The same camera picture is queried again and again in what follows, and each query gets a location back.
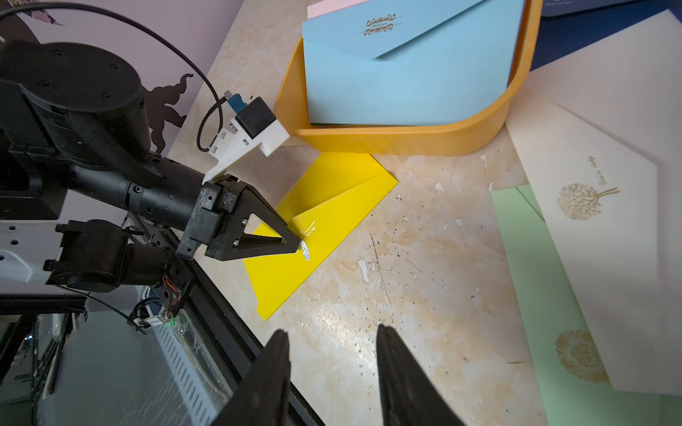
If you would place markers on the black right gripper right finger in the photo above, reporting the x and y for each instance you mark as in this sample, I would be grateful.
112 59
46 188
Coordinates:
407 395

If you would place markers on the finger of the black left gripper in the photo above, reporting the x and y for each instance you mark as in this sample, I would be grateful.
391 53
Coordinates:
248 226

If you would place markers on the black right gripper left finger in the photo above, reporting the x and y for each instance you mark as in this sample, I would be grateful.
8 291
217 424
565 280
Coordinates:
262 398

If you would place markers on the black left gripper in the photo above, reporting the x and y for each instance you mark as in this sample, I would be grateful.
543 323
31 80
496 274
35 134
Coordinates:
74 118

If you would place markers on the yellow envelope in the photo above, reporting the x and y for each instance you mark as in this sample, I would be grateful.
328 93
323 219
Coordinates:
327 203

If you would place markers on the light blue envelope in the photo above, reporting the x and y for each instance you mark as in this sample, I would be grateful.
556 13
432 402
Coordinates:
404 63

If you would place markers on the pink envelope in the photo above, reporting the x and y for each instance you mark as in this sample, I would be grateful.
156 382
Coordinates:
328 6

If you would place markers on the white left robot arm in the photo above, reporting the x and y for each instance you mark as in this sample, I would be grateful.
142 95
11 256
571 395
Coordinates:
99 256

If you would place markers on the yellow plastic storage box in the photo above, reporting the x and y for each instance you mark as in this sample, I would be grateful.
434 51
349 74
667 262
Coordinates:
457 139

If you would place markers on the mint green envelope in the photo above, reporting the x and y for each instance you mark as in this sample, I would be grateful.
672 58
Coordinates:
573 382

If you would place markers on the white envelope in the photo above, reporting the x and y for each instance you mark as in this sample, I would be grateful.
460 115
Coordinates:
598 133

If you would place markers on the navy blue envelope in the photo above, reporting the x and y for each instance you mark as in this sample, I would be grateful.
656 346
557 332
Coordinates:
568 26

